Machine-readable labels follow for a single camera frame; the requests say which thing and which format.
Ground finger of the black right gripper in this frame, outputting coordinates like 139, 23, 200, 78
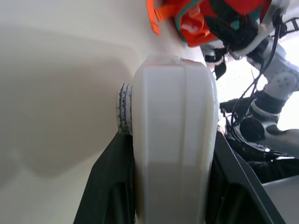
204, 14, 234, 40

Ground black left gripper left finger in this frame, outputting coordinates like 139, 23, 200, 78
73, 132, 136, 224

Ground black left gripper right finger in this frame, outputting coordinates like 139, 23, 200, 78
211, 130, 280, 224

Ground white plastic bottle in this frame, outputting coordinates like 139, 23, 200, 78
115, 54, 221, 224

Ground dark robot torso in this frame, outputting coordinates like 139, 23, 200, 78
221, 127, 299, 185

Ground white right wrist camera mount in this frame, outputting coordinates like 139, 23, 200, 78
237, 21, 276, 58

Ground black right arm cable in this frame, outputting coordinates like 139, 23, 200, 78
230, 13, 288, 133

